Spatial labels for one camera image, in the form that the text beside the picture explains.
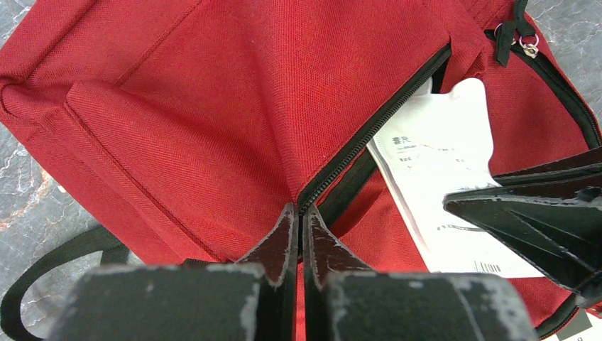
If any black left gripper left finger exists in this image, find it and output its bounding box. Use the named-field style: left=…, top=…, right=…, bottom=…
left=236, top=203, right=298, bottom=340

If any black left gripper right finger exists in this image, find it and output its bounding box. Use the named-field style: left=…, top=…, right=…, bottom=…
left=302, top=205, right=373, bottom=340

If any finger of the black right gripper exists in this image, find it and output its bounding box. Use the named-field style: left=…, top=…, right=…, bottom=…
left=443, top=180, right=601, bottom=308
left=494, top=147, right=601, bottom=187

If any white paper packet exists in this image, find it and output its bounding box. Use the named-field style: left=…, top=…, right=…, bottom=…
left=367, top=78, right=540, bottom=278

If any red backpack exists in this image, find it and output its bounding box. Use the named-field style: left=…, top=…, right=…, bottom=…
left=1, top=1, right=601, bottom=340

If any black white chessboard mat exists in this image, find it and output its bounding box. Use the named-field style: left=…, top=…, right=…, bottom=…
left=549, top=310, right=601, bottom=341

